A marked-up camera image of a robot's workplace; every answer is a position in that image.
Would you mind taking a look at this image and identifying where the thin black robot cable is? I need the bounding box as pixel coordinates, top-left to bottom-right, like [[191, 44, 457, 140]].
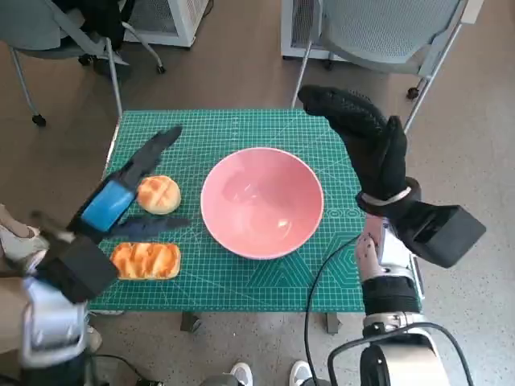
[[303, 235, 369, 386]]

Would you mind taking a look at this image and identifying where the white shoe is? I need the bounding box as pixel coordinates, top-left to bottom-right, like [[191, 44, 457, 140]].
[[290, 360, 315, 386], [231, 361, 254, 386]]

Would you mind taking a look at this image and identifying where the grey table leg bracket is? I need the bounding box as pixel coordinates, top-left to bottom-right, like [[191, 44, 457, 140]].
[[180, 311, 202, 333], [325, 312, 343, 335]]

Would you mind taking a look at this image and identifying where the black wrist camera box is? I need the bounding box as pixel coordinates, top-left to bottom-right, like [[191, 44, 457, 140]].
[[30, 211, 118, 305], [400, 199, 487, 269]]

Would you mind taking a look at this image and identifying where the pink bowl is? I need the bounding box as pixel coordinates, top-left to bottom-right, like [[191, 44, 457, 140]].
[[200, 147, 325, 261]]

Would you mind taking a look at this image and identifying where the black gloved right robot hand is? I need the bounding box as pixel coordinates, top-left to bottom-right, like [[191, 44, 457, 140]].
[[297, 84, 408, 201]]

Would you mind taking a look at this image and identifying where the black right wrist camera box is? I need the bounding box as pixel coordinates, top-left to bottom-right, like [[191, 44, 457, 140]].
[[400, 199, 487, 269]]

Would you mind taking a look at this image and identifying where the green cutting mat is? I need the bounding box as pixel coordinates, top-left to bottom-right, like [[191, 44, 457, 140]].
[[86, 108, 369, 314]]

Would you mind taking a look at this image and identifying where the round toy bread bun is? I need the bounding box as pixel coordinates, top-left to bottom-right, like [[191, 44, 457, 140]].
[[136, 175, 182, 216]]

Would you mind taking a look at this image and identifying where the white mesh cabinet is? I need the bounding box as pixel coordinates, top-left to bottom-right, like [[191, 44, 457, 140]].
[[280, 0, 363, 62], [120, 0, 210, 48]]

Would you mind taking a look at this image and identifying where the black floor cable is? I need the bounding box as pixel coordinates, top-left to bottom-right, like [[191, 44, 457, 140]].
[[86, 353, 162, 386]]

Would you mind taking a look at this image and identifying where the black garment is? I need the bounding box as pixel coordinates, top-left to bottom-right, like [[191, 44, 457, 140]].
[[78, 0, 136, 51]]

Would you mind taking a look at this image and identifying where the looped black robot cable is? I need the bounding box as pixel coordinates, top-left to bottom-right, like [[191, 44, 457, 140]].
[[326, 321, 476, 386]]

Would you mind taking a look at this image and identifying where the grey mesh office chair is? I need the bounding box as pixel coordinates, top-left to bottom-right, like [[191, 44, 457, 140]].
[[291, 0, 488, 136]]

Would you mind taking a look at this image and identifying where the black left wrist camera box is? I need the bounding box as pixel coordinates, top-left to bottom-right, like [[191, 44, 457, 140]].
[[30, 211, 118, 305]]

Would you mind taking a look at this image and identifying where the grey-blue office chair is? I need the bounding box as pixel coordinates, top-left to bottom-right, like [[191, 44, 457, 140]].
[[0, 0, 168, 126]]

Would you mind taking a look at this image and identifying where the long orange toy bread loaf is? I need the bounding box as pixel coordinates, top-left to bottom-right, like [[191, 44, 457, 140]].
[[109, 241, 182, 281]]

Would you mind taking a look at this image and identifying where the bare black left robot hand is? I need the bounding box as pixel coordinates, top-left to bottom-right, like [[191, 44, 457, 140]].
[[66, 125, 192, 244]]

